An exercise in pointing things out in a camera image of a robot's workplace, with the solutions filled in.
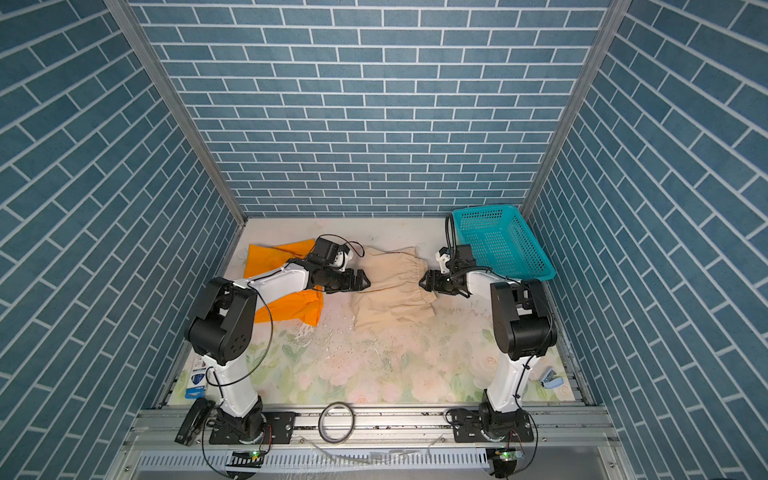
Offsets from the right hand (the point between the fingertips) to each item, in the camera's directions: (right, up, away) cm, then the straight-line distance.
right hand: (428, 280), depth 99 cm
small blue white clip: (+31, -26, -19) cm, 45 cm away
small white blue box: (-65, -26, -19) cm, 72 cm away
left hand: (-22, -1, -4) cm, 23 cm away
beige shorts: (-11, -6, -6) cm, 14 cm away
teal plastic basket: (+30, +14, +16) cm, 37 cm away
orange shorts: (-40, -8, -6) cm, 41 cm away
